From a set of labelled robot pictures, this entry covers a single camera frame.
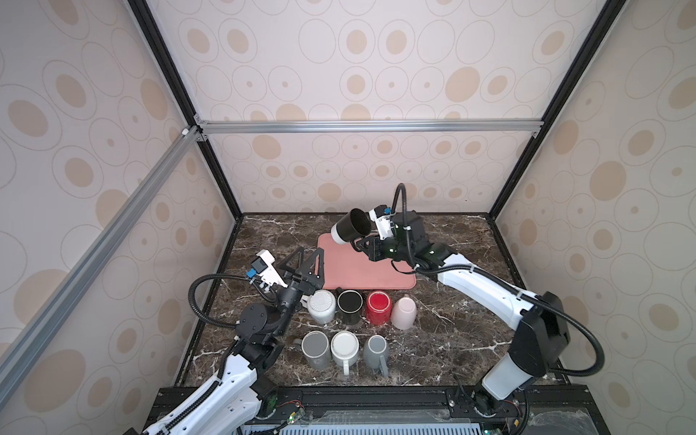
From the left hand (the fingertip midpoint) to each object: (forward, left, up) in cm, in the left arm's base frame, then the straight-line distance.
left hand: (324, 251), depth 61 cm
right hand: (+14, -11, -13) cm, 22 cm away
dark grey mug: (-13, +3, -26) cm, 30 cm away
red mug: (0, -15, -29) cm, 32 cm away
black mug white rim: (+1, -6, -28) cm, 29 cm away
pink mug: (-2, -22, -28) cm, 36 cm away
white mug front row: (-13, -5, -30) cm, 33 cm away
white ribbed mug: (+1, +3, -30) cm, 30 cm away
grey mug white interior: (-14, -13, -28) cm, 34 cm away
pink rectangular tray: (+19, -5, -36) cm, 41 cm away
